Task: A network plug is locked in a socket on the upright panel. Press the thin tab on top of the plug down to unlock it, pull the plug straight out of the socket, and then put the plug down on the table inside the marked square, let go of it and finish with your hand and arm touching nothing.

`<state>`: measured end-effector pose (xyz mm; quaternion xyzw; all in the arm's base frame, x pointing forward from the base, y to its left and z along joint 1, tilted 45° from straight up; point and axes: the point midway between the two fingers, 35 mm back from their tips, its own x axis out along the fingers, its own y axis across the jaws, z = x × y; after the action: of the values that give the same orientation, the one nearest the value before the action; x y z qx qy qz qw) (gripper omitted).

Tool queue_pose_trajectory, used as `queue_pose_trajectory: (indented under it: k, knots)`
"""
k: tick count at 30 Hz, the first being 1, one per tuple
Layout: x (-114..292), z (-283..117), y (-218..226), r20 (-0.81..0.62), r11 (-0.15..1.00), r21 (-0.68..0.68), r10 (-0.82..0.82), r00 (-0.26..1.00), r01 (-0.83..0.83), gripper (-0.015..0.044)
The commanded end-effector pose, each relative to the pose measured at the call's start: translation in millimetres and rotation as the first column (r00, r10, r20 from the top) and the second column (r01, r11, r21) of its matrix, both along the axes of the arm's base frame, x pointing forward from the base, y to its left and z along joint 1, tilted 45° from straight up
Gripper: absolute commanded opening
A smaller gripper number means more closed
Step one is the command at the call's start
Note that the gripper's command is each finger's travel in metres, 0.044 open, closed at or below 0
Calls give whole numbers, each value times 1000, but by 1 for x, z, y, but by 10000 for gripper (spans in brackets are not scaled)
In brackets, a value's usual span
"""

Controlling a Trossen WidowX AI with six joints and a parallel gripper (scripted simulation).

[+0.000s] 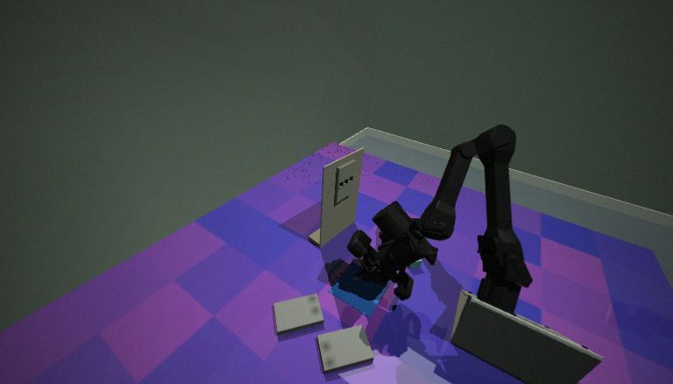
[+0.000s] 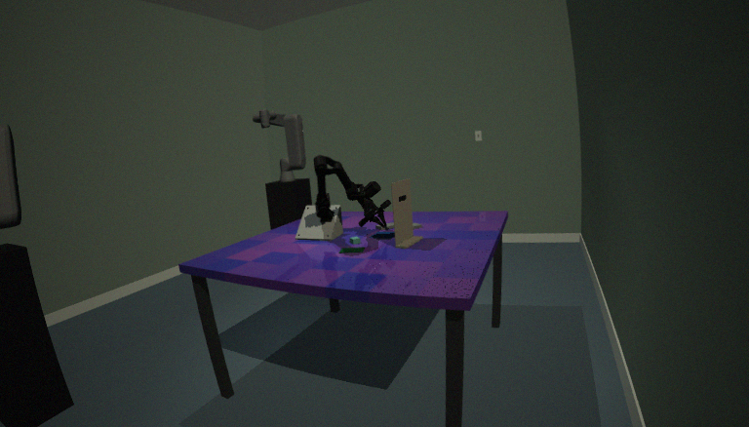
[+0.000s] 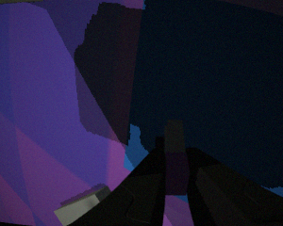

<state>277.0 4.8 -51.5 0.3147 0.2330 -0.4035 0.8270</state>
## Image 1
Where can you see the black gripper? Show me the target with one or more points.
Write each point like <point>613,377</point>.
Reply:
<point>386,262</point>

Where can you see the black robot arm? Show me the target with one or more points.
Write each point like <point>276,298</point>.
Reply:
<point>499,248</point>

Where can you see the small mint green block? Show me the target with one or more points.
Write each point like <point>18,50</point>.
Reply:
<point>416,264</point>

